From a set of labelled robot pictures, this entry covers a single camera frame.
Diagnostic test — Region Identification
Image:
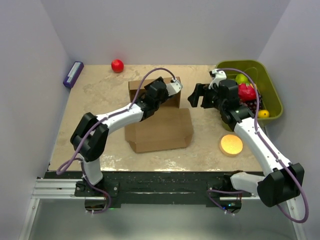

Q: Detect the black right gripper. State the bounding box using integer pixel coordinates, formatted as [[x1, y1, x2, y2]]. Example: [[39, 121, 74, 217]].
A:
[[188, 83, 226, 112]]

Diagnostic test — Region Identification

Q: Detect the brown cardboard box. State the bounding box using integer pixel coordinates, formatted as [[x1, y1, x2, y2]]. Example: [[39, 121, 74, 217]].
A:
[[124, 91, 194, 153]]

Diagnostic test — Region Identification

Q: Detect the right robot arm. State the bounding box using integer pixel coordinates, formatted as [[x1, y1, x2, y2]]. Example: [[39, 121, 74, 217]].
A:
[[187, 79, 305, 207]]

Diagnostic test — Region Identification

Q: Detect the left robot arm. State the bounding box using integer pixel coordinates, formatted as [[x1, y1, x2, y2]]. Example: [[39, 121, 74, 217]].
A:
[[70, 77, 170, 196]]

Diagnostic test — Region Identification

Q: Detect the purple rectangular box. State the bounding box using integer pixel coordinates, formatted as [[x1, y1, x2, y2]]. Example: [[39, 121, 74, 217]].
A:
[[63, 61, 84, 89]]

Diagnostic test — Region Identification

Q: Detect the green lime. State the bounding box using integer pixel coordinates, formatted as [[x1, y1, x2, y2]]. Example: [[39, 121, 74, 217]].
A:
[[235, 73, 250, 85]]

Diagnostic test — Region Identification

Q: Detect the red apple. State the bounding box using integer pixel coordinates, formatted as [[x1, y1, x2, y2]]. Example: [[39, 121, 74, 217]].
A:
[[111, 59, 124, 73]]

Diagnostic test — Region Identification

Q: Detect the purple grape bunch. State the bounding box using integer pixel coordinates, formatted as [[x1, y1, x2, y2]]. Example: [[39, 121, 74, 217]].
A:
[[240, 94, 264, 114]]

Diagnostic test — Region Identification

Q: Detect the round yellow biscuit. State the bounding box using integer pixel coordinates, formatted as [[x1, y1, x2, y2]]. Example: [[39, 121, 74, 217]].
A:
[[219, 134, 244, 157]]

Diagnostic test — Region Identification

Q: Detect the green plastic bin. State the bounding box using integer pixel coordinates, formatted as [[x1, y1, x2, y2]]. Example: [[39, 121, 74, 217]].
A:
[[216, 59, 283, 128]]

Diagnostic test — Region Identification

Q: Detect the yellow mango lower right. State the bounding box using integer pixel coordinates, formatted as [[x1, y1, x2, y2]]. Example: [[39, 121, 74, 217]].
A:
[[257, 109, 270, 119]]

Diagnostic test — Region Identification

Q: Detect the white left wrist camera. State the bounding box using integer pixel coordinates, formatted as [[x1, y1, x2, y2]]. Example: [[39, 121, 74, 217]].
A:
[[166, 78, 183, 97]]

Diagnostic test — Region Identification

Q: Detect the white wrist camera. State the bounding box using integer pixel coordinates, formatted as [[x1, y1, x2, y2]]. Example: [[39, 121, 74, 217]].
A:
[[166, 78, 183, 97], [208, 68, 227, 89]]

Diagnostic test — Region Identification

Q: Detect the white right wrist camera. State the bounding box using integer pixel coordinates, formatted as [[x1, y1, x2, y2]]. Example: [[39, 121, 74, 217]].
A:
[[208, 68, 227, 89]]

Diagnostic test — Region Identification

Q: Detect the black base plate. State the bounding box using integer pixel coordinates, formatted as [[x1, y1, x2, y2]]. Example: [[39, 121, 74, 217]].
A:
[[44, 171, 249, 214]]

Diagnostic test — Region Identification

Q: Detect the aluminium rail frame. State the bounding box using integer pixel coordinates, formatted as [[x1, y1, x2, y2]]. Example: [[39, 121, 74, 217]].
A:
[[20, 178, 306, 240]]

